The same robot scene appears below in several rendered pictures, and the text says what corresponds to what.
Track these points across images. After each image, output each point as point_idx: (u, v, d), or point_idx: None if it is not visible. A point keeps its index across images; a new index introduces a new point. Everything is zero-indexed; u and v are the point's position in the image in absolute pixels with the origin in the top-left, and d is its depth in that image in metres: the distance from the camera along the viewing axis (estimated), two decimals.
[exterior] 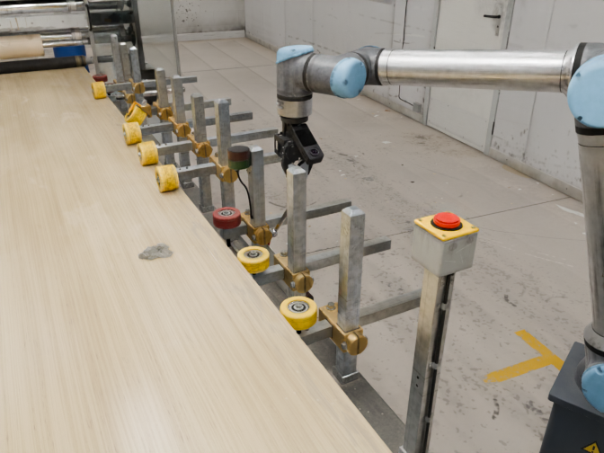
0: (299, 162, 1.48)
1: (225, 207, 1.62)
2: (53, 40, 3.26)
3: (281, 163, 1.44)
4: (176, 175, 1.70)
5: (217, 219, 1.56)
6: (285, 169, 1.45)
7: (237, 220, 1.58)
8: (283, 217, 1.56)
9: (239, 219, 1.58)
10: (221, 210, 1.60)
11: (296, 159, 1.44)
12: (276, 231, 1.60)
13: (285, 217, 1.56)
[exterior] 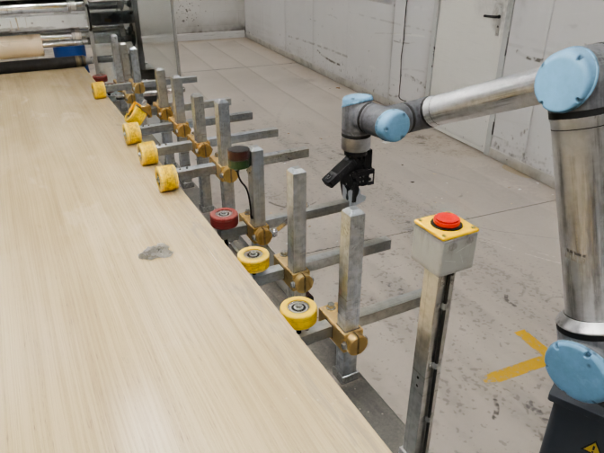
0: None
1: (222, 208, 1.62)
2: (53, 40, 3.26)
3: (342, 181, 1.79)
4: (176, 175, 1.70)
5: (214, 220, 1.56)
6: (341, 186, 1.79)
7: (235, 221, 1.57)
8: (286, 222, 1.55)
9: (236, 220, 1.58)
10: (218, 211, 1.60)
11: (344, 182, 1.76)
12: (276, 232, 1.60)
13: (288, 223, 1.55)
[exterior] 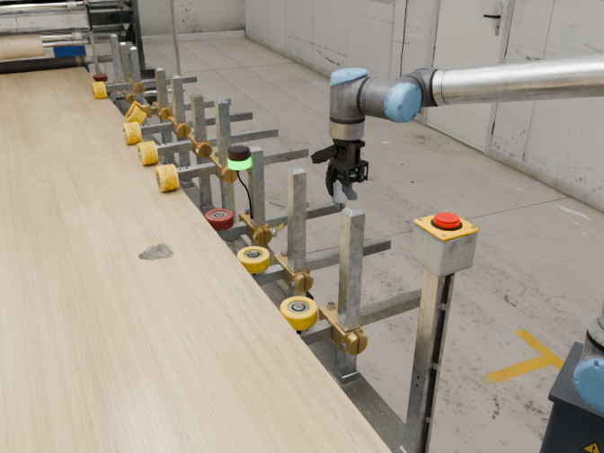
0: (338, 182, 1.48)
1: (217, 208, 1.61)
2: (53, 40, 3.26)
3: None
4: (176, 175, 1.70)
5: (208, 221, 1.55)
6: None
7: (230, 222, 1.57)
8: (286, 222, 1.55)
9: (232, 221, 1.58)
10: (214, 212, 1.60)
11: None
12: (276, 232, 1.60)
13: (288, 223, 1.55)
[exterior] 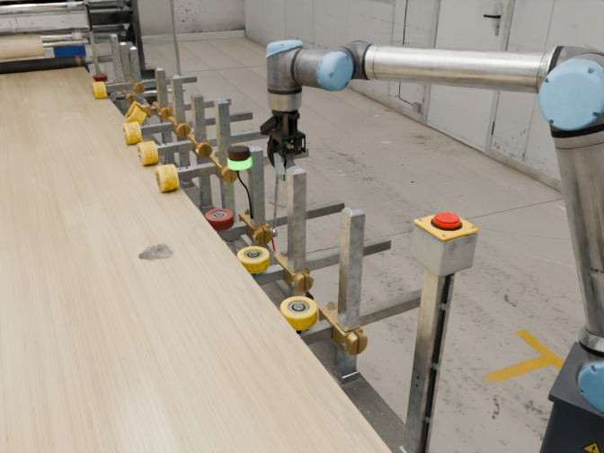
0: None
1: (217, 208, 1.61)
2: (53, 40, 3.26)
3: None
4: (176, 175, 1.70)
5: (208, 221, 1.55)
6: None
7: (230, 222, 1.57)
8: (274, 208, 1.61)
9: (232, 221, 1.58)
10: (214, 212, 1.60)
11: None
12: (274, 227, 1.60)
13: (276, 206, 1.60)
